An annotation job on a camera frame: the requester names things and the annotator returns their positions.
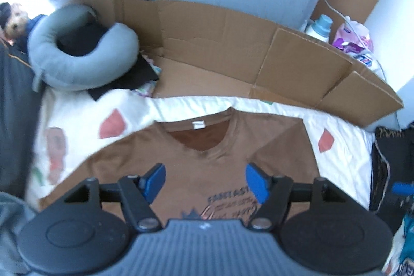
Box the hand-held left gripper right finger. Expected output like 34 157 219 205
245 162 350 233

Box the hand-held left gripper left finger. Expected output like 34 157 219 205
63 163 167 233

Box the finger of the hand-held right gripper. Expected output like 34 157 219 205
391 184 414 196

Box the brown t-shirt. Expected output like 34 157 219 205
39 106 321 231

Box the leopard print garment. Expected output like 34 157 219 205
377 126 408 139

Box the teal patterned cloth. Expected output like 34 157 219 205
382 214 414 276

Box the black cloth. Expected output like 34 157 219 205
56 22 160 102

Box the bear print blanket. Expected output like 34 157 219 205
24 87 377 215

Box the pastel patterned cloth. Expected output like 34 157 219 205
132 51 162 99

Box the grey neck pillow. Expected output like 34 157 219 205
27 4 140 92

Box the purple white refill pouch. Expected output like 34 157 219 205
351 48 384 76

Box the flattened cardboard box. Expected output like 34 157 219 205
74 0 405 128

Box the grey-blue garment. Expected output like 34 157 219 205
0 192 38 276

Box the dark grey pillow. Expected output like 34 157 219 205
0 43 44 196

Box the pink plastic bag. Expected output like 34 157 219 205
333 17 372 55

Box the detergent bottle with blue cap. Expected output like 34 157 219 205
304 15 334 44

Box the plush toy bear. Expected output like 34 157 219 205
0 2 49 47

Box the white cable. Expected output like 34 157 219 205
320 0 388 83

